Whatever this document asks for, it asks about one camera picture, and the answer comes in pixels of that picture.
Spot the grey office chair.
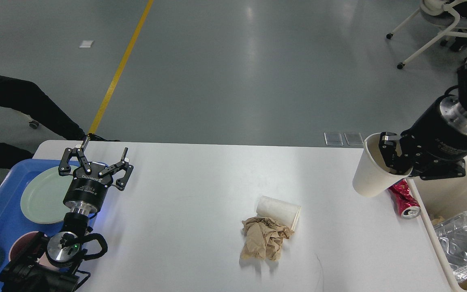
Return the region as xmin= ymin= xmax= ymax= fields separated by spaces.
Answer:
xmin=24 ymin=114 xmax=40 ymax=129

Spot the left floor plate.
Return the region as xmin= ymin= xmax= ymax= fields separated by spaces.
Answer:
xmin=323 ymin=132 xmax=344 ymax=147

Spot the pink mug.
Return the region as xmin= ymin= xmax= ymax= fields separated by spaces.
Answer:
xmin=8 ymin=231 xmax=59 ymax=271

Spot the beige plastic bin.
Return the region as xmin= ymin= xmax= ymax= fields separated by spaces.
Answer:
xmin=407 ymin=157 xmax=467 ymax=292

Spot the blue plastic tray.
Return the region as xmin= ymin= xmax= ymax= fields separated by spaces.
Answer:
xmin=0 ymin=159 xmax=63 ymax=292

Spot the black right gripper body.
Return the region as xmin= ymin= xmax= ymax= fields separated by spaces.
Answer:
xmin=400 ymin=94 xmax=467 ymax=180

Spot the seated person in black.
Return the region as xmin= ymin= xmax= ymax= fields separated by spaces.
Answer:
xmin=0 ymin=71 xmax=120 ymax=170

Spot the white rolling chair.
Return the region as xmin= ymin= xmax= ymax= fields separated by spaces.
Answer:
xmin=386 ymin=0 xmax=467 ymax=70

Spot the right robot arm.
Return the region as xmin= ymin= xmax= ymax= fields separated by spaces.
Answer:
xmin=377 ymin=61 xmax=467 ymax=180

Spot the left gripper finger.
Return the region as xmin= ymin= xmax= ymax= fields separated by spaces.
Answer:
xmin=58 ymin=136 xmax=92 ymax=179
xmin=97 ymin=147 xmax=134 ymax=191

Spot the white paper cup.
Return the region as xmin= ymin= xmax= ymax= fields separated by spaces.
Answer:
xmin=352 ymin=133 xmax=413 ymax=197
xmin=256 ymin=196 xmax=302 ymax=231

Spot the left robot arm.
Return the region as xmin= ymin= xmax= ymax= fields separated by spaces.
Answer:
xmin=0 ymin=137 xmax=134 ymax=292

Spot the right floor plate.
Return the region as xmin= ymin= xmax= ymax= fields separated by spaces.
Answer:
xmin=343 ymin=132 xmax=364 ymax=146

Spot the brown paper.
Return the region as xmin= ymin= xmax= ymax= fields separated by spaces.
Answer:
xmin=240 ymin=217 xmax=294 ymax=261

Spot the lying white paper cup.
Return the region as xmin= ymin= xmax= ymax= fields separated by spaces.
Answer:
xmin=256 ymin=196 xmax=302 ymax=231

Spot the floor plate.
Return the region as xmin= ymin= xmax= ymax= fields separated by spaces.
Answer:
xmin=343 ymin=132 xmax=364 ymax=146
xmin=323 ymin=132 xmax=344 ymax=147

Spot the crushed red can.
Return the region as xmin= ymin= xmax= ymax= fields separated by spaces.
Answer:
xmin=388 ymin=179 xmax=421 ymax=219

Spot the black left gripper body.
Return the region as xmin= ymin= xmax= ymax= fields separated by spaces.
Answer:
xmin=63 ymin=168 xmax=114 ymax=214

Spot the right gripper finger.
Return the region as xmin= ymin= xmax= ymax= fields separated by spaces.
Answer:
xmin=379 ymin=131 xmax=414 ymax=176

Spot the green plate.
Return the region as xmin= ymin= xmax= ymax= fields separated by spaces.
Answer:
xmin=20 ymin=167 xmax=73 ymax=224

